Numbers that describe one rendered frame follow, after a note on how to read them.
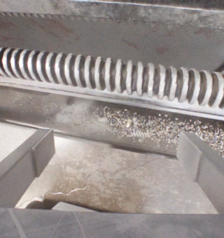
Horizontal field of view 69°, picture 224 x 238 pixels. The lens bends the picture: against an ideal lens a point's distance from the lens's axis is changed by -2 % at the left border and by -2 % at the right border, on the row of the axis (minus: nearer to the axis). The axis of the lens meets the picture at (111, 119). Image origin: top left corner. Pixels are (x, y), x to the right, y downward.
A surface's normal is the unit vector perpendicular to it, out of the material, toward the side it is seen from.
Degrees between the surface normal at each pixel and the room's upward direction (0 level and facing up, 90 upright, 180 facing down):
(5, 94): 0
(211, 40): 90
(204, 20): 90
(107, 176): 0
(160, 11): 90
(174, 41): 90
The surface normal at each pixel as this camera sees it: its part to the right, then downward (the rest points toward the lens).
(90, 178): -0.12, -0.11
